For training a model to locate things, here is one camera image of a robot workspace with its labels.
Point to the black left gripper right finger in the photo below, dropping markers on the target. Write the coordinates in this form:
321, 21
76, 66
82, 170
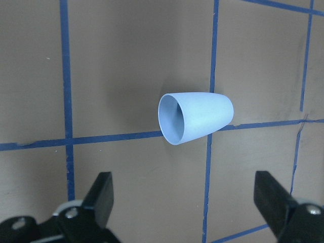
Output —
273, 202

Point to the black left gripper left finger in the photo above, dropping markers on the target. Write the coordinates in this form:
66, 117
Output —
99, 199

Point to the light blue plastic cup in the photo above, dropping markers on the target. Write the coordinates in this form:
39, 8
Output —
184, 117

